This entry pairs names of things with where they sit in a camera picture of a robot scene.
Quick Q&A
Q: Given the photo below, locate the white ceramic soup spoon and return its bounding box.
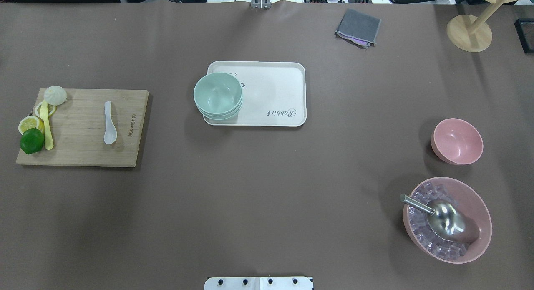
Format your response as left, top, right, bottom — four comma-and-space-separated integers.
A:
103, 101, 118, 145

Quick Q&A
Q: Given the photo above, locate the small pink bowl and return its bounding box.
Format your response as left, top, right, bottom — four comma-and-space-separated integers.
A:
431, 118, 483, 165

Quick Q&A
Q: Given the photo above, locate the lower green bowl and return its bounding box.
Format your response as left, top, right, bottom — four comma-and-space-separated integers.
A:
198, 101, 243, 121

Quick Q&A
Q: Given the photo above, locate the green bowl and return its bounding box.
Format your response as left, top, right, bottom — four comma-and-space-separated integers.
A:
193, 73, 244, 115
198, 101, 243, 121

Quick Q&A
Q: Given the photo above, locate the top green bowl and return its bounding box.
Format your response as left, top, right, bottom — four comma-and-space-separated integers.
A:
193, 73, 244, 115

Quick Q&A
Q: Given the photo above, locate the large pink ice bowl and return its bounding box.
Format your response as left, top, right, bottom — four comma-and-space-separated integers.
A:
403, 177, 492, 265

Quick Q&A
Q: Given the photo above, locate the lemon slice under spoon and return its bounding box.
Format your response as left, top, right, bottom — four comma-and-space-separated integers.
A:
33, 101, 57, 117

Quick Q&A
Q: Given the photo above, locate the yellow plastic spoon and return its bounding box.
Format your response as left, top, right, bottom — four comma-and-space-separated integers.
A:
39, 101, 55, 150

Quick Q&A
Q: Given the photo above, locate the white rectangular serving tray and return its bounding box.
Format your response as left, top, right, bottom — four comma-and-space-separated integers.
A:
204, 61, 307, 128

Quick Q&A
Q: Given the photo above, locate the folded grey cloth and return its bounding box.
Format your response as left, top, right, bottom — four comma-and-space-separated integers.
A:
335, 9, 382, 49

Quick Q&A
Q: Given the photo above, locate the bamboo cutting board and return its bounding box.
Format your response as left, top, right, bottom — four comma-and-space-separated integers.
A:
16, 88, 149, 168

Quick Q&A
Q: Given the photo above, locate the metal ice scoop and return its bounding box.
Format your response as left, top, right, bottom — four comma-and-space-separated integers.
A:
399, 194, 480, 244

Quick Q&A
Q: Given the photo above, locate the wooden mug tree stand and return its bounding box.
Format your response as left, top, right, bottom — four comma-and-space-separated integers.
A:
446, 0, 519, 53

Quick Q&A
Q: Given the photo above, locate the green lime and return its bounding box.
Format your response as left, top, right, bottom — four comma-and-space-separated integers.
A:
20, 128, 45, 154

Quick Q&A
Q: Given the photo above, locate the lemon half slice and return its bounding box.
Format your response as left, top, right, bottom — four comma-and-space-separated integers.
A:
18, 116, 44, 134

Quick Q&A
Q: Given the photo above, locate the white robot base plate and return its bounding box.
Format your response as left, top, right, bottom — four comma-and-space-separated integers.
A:
204, 275, 314, 290

